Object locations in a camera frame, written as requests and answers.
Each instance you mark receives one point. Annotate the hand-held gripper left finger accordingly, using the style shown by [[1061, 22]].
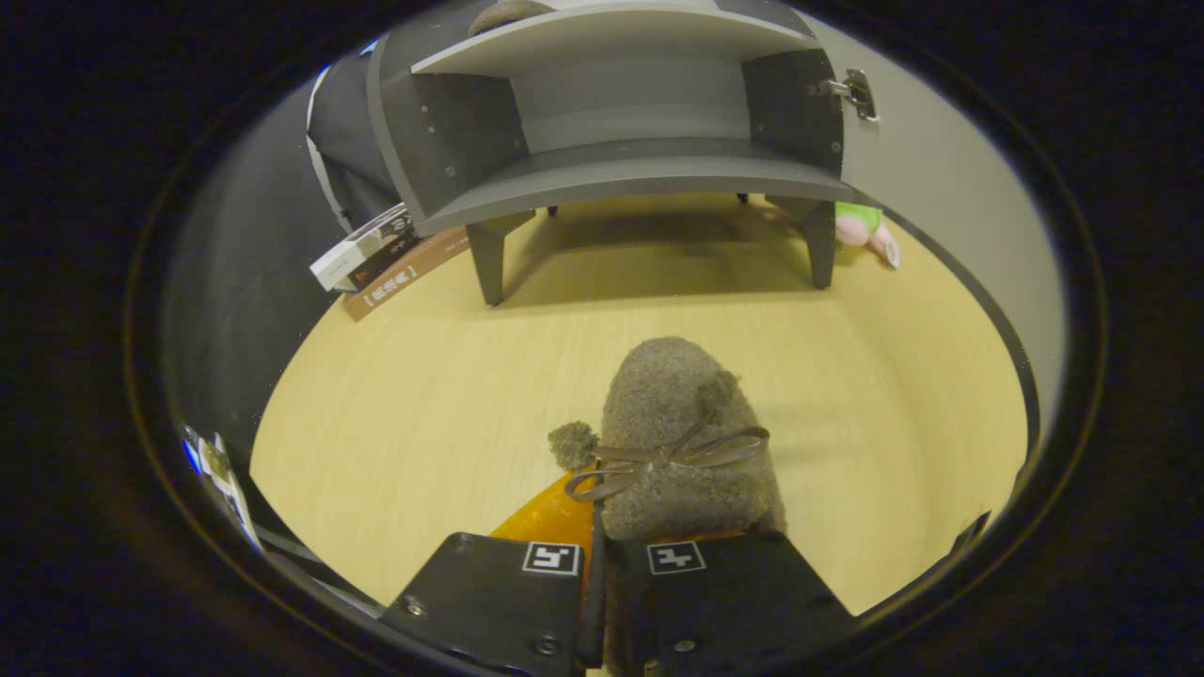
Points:
[[591, 602]]

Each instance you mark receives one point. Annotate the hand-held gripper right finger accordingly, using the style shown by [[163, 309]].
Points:
[[743, 602]]

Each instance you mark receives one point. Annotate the grey shoe cabinet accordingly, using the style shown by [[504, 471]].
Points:
[[621, 174]]

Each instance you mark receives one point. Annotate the metal cabinet hinge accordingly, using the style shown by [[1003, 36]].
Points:
[[858, 94]]

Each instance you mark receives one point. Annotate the brown book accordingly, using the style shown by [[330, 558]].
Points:
[[404, 280]]

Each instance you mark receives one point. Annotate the white printed box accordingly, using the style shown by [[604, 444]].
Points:
[[226, 480]]

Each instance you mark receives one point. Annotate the pink and green plush toy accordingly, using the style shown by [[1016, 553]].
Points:
[[861, 226]]

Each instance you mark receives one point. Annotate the black book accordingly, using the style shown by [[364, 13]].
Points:
[[386, 256]]

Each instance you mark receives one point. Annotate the blue and white panel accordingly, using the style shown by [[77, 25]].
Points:
[[191, 449]]

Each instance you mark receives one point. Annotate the black backdrop cloth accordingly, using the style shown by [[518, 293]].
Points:
[[245, 282]]

